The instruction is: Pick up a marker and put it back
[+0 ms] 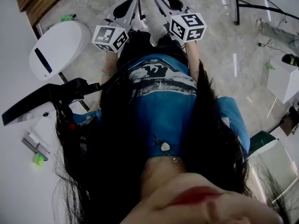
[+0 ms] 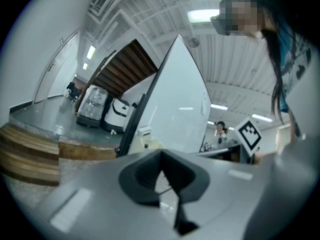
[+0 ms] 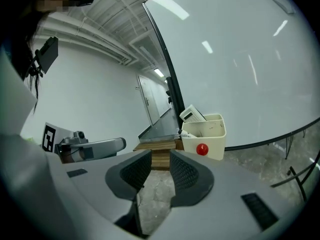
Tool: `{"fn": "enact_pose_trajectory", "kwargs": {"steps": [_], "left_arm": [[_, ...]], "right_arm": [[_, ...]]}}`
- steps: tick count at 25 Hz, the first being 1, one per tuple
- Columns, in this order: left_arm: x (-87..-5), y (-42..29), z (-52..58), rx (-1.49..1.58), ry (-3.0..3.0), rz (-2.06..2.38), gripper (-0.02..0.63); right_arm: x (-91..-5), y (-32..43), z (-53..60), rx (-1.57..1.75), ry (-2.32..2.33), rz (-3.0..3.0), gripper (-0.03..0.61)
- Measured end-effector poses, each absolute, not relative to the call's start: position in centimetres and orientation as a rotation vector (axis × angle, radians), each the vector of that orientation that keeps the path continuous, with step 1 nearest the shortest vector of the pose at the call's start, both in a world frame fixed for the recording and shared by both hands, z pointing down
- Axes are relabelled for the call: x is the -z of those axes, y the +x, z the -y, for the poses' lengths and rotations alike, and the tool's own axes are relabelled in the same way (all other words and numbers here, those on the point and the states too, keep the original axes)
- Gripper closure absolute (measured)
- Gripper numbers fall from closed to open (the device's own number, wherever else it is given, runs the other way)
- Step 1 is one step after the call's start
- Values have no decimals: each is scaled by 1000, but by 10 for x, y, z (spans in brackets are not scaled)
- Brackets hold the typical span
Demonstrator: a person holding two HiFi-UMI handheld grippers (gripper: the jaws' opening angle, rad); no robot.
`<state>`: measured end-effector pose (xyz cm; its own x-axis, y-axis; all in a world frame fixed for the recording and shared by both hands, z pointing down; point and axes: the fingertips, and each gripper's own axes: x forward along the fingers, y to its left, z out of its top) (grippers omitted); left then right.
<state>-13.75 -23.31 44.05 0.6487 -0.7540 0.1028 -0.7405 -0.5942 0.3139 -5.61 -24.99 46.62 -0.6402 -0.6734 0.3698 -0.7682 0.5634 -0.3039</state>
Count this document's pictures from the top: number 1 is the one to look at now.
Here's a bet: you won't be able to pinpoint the black green headset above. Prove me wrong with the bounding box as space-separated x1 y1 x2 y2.
281 53 299 67

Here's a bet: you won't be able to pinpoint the person's face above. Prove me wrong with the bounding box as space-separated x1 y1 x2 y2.
119 173 285 224

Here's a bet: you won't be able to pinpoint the white pendant necklace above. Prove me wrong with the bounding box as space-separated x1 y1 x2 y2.
153 134 180 163

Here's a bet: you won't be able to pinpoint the black floor cable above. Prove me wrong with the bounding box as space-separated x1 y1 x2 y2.
257 38 273 48

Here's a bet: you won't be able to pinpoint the green item on shelf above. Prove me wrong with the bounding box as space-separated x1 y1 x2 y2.
31 153 45 169

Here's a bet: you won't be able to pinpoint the white cabinet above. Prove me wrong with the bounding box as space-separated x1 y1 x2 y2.
266 57 299 104

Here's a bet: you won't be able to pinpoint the person's blue printed shirt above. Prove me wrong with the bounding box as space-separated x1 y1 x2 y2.
72 54 251 160

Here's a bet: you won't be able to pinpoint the grey wall shelf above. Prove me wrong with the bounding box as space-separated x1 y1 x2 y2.
21 132 51 161

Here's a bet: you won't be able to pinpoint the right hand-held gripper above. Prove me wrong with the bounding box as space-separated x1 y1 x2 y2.
154 0 208 43

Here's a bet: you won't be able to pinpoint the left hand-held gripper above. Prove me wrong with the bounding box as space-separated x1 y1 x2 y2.
91 0 139 54

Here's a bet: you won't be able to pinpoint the black tablet screen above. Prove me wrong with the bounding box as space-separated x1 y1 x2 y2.
1 77 103 126

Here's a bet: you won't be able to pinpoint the white oval toilet appliance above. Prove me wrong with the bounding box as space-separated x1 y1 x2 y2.
28 20 92 82

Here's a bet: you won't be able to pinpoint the person's left forearm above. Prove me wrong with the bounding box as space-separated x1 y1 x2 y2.
100 51 120 86

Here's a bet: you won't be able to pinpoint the dark green round bin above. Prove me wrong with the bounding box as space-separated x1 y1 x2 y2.
248 130 279 158

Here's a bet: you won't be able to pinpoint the person's right forearm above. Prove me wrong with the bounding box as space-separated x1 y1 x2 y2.
185 41 202 79

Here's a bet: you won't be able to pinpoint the person's black trousers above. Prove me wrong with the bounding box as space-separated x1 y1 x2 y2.
118 30 189 66

